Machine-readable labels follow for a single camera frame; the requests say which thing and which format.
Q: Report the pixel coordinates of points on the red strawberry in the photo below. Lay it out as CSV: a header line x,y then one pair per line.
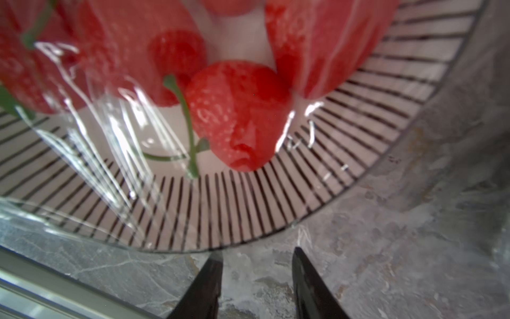
x,y
241,108

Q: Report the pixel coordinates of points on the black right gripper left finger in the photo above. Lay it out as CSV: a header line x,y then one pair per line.
x,y
201,301

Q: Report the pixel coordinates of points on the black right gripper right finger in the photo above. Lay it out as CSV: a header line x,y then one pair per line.
x,y
312,297

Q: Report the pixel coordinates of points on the glass plate of strawberries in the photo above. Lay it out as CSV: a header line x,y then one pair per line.
x,y
98,175

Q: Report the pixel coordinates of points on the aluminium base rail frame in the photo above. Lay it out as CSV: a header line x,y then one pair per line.
x,y
32,290

